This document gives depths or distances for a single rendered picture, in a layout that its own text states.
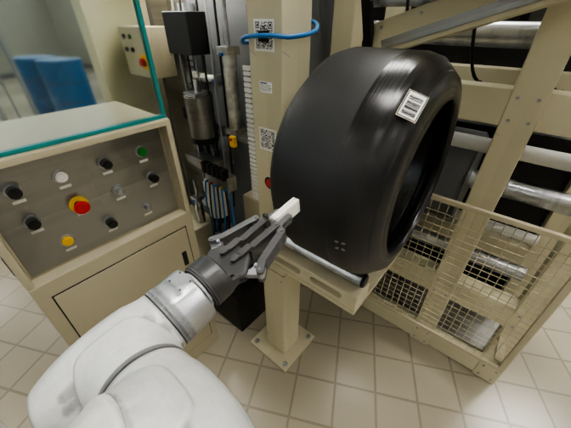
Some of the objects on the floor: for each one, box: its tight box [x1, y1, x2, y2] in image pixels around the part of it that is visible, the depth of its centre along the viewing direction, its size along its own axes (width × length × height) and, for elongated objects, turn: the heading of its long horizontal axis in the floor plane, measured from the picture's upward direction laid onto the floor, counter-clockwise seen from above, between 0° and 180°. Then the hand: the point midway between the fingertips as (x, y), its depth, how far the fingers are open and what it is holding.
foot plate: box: [250, 324, 315, 372], centre depth 166 cm, size 27×27×2 cm
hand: (285, 214), depth 54 cm, fingers closed
